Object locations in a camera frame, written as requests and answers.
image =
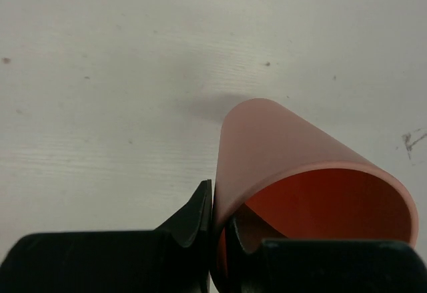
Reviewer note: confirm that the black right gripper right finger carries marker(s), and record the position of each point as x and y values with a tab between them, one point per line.
364	256

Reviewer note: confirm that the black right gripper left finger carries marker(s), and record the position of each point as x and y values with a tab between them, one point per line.
170	258

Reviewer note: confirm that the pink plastic cup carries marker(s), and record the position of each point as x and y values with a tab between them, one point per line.
302	182

